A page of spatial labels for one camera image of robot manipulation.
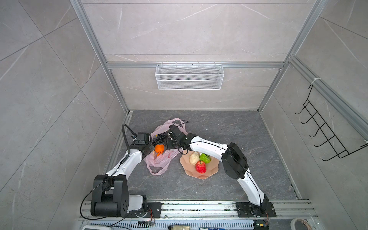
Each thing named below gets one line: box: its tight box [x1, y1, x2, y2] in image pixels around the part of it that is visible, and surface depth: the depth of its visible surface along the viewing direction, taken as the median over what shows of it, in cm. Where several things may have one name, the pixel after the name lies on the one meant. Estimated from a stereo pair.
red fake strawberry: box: [195, 160, 207, 174], surface depth 84 cm
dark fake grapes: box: [151, 133, 167, 146], surface depth 100 cm
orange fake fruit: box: [154, 144, 165, 157], surface depth 93 cm
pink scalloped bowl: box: [179, 150, 220, 180], surface depth 87 cm
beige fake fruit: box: [188, 151, 201, 165], surface depth 89 cm
